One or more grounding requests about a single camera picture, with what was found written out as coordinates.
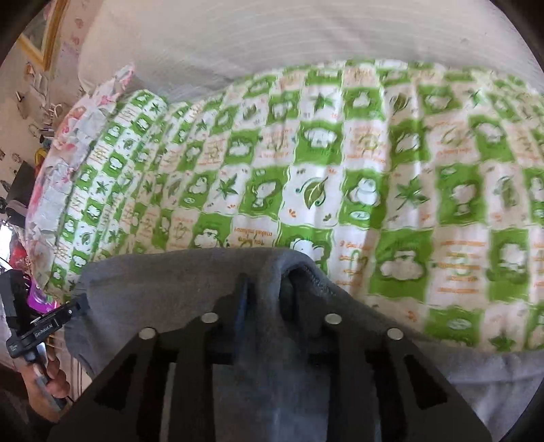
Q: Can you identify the gold picture frame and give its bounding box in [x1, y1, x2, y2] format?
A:
[18, 0, 71, 71]

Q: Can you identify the floral pillow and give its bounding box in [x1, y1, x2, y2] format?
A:
[23, 64, 137, 290]

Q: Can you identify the cluttered shelf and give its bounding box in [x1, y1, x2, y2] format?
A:
[0, 76, 58, 273]

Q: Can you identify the grey towel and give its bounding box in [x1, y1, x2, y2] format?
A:
[64, 249, 544, 442]

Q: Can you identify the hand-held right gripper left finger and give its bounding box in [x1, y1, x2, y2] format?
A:
[46, 273, 256, 442]

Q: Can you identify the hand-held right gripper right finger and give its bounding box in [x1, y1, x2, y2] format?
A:
[313, 313, 494, 442]

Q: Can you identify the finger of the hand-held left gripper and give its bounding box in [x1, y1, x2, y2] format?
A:
[59, 299, 92, 326]

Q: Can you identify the white striped bolster pillow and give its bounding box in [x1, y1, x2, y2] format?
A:
[76, 0, 544, 107]

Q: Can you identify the green printed quilt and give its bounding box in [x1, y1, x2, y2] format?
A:
[47, 59, 544, 353]

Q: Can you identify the purple plastic object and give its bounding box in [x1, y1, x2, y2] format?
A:
[25, 280, 59, 317]

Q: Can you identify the person's left hand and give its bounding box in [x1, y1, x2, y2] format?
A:
[19, 344, 73, 411]

